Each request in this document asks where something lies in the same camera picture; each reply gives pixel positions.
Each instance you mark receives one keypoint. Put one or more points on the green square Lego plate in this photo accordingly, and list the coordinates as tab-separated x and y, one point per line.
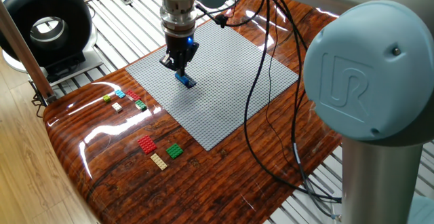
174	151

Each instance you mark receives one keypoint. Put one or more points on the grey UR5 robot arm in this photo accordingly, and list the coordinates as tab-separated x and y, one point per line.
369	71

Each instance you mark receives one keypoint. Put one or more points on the black Lego plate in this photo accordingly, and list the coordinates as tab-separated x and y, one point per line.
192	82

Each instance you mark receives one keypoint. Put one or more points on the lime green Lego brick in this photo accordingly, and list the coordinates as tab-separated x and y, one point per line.
106	98

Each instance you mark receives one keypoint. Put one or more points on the brown wooden pole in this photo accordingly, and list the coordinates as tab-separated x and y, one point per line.
28	61

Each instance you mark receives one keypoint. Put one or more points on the white Lego brick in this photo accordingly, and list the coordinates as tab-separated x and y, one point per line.
117	107

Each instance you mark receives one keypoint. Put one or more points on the tan Lego plate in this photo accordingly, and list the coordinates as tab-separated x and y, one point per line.
158	161

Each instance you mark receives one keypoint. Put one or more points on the wood pattern table mat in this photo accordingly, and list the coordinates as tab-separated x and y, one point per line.
203	190

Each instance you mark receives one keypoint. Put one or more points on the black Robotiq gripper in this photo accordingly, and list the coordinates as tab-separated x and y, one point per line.
179	47

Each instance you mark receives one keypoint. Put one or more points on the grey Lego baseplate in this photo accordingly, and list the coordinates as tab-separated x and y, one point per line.
220	98

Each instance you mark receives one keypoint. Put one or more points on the red wide Lego plate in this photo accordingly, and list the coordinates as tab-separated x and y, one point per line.
147	144

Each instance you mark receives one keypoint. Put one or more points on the light blue Lego brick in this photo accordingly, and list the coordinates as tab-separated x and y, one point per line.
120	93

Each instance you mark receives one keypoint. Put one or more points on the green small Lego brick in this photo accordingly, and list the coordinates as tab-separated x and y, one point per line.
141	105

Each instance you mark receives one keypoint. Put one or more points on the red long Lego brick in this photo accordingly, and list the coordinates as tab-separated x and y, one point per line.
133	95

